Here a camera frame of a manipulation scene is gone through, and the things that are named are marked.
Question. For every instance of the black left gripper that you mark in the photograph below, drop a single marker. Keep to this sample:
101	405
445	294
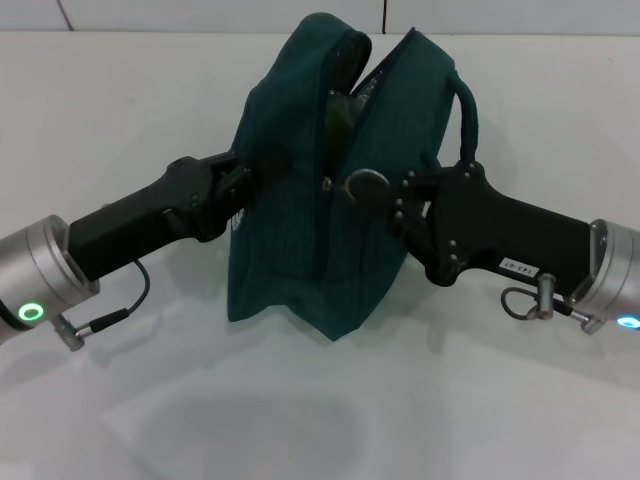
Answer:
145	215

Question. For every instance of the green cucumber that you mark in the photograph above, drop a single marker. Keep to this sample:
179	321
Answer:
337	125

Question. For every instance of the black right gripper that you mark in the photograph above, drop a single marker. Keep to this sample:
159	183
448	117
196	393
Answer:
500	225

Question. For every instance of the dark teal fabric lunch bag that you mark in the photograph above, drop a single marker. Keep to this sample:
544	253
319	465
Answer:
280	240

